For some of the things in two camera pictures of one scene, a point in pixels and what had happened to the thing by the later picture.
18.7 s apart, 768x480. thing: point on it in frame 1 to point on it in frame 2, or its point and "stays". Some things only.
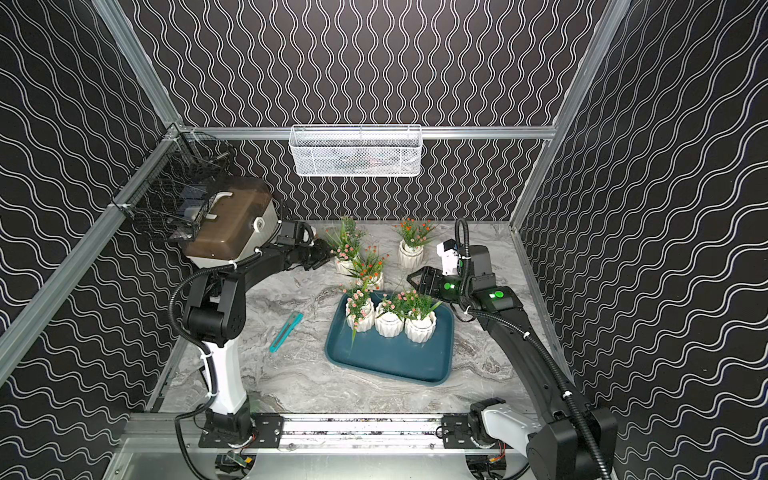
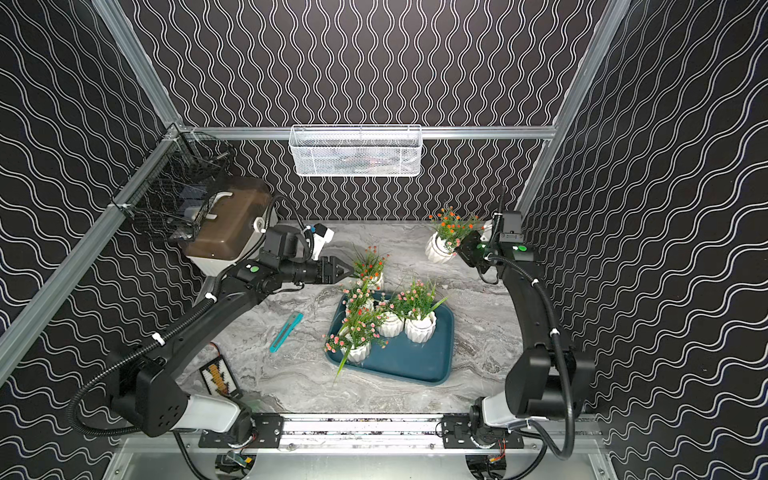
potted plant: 347,244 to 357,329
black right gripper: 428,274 to 465,250
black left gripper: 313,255 to 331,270
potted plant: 411,247 to 451,229
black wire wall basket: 167,192 stays
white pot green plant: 420,319 stays
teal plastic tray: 429,362 stays
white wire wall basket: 356,150 stays
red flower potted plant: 369,267 stays
